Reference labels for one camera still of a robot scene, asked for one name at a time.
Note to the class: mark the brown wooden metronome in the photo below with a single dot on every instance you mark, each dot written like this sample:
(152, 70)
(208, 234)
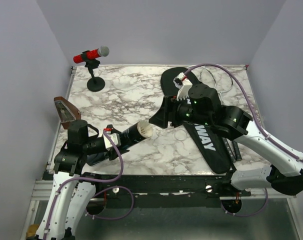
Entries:
(67, 112)

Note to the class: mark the black racket bag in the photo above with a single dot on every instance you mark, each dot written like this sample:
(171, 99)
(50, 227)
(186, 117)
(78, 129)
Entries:
(210, 145)

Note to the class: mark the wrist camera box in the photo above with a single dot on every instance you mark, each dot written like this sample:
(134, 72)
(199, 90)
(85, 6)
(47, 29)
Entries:
(111, 135)
(184, 85)

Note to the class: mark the red microphone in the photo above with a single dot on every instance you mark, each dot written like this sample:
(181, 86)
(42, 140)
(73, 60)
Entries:
(89, 55)

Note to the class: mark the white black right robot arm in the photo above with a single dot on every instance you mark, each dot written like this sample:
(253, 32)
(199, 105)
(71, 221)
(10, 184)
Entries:
(285, 174)

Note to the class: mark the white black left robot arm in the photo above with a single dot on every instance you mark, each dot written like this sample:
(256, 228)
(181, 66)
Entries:
(71, 192)

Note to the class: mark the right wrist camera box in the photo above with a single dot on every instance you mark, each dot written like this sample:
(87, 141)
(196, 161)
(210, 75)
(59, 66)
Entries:
(184, 85)

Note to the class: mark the black table edge rail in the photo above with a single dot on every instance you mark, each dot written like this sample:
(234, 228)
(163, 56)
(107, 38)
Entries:
(172, 191)

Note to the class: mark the clear tube lid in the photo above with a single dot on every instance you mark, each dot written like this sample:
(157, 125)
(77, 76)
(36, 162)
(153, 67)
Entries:
(180, 135)

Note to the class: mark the aluminium frame rail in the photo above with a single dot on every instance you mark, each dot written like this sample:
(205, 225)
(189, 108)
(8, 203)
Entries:
(42, 191)

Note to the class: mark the white shuttlecock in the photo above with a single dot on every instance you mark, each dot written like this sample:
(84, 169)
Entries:
(146, 130)

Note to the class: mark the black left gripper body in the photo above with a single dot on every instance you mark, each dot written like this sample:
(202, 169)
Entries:
(111, 155)

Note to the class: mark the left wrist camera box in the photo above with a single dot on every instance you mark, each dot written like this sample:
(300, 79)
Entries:
(111, 135)

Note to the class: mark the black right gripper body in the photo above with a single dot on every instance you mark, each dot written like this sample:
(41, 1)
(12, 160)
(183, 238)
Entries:
(173, 103)

